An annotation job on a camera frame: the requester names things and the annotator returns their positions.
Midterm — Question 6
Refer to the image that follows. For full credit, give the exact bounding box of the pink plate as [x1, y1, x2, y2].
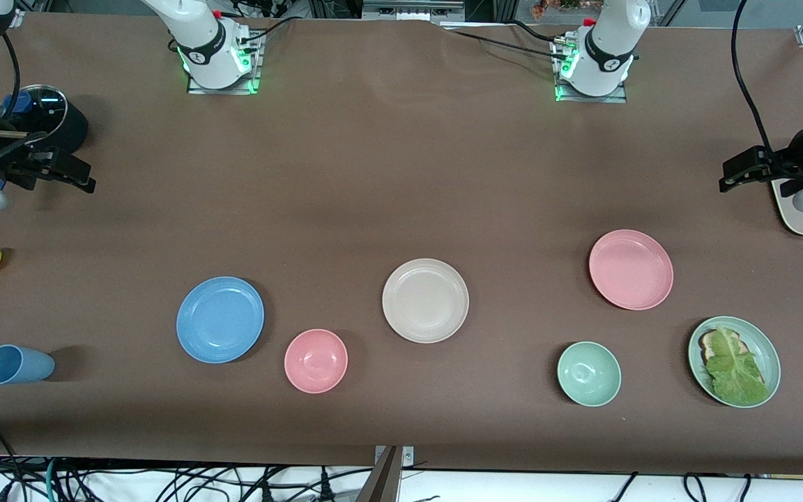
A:
[588, 229, 674, 311]

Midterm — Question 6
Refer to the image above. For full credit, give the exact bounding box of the blue plate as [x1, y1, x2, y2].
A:
[176, 277, 265, 364]

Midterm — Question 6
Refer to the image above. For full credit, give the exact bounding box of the green plate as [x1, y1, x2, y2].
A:
[687, 316, 781, 409]

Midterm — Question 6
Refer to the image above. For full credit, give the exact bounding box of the toast bread slice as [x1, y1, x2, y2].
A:
[698, 330, 744, 363]

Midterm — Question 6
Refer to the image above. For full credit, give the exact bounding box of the blue cup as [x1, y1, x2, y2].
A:
[0, 344, 56, 386]

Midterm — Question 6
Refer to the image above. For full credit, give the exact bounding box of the green lettuce leaf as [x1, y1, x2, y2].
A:
[705, 326, 770, 406]

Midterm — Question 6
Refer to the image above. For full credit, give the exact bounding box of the orange background object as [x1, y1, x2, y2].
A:
[530, 0, 585, 20]

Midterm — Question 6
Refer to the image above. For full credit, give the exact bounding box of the green bowl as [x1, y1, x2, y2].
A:
[557, 341, 622, 407]

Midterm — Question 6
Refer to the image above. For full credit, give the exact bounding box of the pink bowl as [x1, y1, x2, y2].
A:
[284, 328, 349, 394]

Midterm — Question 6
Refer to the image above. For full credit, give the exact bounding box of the brown table cloth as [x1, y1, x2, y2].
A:
[0, 13, 803, 476]

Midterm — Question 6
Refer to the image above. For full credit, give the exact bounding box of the beige plate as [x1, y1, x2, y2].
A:
[382, 258, 470, 344]

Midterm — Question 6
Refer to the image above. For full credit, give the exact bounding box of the grey metal box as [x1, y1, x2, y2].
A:
[362, 0, 466, 22]

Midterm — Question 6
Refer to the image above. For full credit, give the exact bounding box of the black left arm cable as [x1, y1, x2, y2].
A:
[730, 0, 777, 154]

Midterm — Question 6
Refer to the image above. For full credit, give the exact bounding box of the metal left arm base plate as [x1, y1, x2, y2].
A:
[551, 36, 629, 105]

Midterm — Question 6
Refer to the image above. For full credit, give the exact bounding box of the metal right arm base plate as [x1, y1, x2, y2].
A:
[187, 29, 263, 96]

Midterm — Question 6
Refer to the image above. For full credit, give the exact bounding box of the black right base cable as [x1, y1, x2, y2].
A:
[233, 8, 298, 48]

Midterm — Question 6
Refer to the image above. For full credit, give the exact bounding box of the black base cable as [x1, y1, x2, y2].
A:
[443, 20, 573, 62]
[233, 8, 298, 48]

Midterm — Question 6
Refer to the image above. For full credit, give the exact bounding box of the black left base cable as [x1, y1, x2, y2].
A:
[443, 20, 573, 62]

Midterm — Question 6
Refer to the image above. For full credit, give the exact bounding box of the green floor cable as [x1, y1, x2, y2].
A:
[43, 458, 62, 502]

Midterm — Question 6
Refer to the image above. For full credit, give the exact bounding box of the brown camera post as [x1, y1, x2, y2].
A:
[353, 446, 404, 502]

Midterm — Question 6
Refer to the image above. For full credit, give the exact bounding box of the metal table bracket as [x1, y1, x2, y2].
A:
[374, 446, 415, 469]

